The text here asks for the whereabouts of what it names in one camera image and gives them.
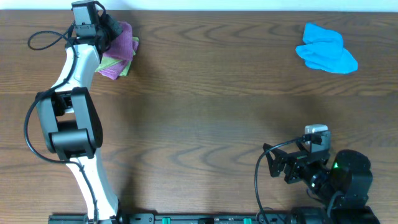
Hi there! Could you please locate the purple microfiber cloth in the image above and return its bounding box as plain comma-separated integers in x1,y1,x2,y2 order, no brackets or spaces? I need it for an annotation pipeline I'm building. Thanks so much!
104,22,133,61

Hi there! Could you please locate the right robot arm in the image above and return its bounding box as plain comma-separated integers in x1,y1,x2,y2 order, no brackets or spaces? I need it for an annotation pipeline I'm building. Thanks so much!
261,126,379,223

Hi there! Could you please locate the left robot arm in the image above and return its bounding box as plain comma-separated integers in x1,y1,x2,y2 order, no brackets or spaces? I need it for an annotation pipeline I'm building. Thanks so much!
25,1,129,223

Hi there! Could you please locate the top green folded cloth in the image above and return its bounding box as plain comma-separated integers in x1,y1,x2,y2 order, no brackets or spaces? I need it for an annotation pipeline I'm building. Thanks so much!
95,57,123,72

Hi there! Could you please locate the green folded cloth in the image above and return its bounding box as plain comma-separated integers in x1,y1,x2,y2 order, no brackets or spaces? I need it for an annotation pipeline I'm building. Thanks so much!
119,36,139,77
95,57,123,72

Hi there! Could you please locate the purple folded cloth in stack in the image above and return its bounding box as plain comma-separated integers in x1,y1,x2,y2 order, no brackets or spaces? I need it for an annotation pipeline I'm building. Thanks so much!
98,40,140,81

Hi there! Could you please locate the bottom green folded cloth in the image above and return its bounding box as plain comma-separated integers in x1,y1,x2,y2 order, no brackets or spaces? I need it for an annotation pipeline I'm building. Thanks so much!
119,36,139,77

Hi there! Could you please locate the blue microfiber cloth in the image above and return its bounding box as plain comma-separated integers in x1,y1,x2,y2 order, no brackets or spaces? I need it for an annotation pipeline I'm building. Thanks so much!
295,23,358,75

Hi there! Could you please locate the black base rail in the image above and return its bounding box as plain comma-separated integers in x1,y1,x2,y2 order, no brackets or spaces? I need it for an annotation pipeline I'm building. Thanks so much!
48,212,296,224

